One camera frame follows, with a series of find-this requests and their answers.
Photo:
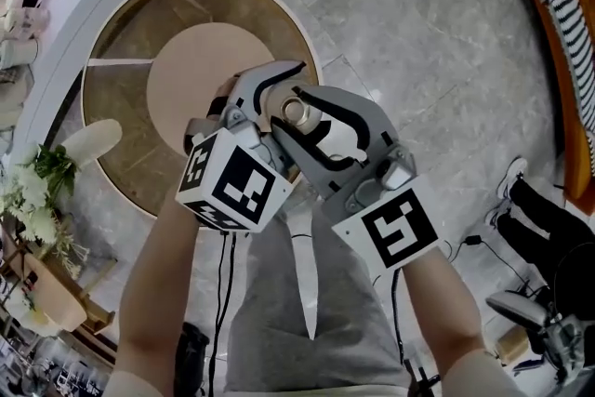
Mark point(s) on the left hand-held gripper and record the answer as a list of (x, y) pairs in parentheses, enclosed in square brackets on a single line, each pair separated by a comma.
[(241, 186)]

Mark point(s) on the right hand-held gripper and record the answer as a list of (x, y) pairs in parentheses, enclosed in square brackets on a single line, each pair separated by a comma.
[(400, 228)]

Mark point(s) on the small shiny round object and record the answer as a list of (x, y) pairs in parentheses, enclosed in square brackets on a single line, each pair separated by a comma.
[(296, 110)]

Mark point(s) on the person's left forearm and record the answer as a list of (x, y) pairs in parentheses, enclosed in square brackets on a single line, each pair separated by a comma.
[(158, 293)]

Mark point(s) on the person's right forearm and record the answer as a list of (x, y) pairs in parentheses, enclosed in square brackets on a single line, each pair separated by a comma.
[(441, 307)]

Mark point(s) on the round glass-top side table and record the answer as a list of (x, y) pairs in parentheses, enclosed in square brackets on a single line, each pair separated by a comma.
[(135, 107)]

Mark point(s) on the white vase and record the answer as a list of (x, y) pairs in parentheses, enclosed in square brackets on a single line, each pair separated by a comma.
[(93, 139)]

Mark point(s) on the black power adapter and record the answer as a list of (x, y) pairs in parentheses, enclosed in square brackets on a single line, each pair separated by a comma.
[(472, 240)]

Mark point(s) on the person's grey trousers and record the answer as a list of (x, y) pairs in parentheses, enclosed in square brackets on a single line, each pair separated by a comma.
[(269, 316)]

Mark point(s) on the orange sofa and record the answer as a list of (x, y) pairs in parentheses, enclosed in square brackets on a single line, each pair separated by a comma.
[(569, 130)]

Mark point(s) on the white flower bouquet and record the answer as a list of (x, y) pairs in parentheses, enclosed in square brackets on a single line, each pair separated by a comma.
[(37, 195)]

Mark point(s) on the white ornaments cluster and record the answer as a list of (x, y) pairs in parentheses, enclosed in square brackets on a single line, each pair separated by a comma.
[(21, 21)]

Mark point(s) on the black white striped blanket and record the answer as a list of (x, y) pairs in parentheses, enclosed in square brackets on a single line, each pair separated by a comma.
[(576, 46)]

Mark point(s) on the wooden stool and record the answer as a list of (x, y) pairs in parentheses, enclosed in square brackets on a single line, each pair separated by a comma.
[(56, 302)]

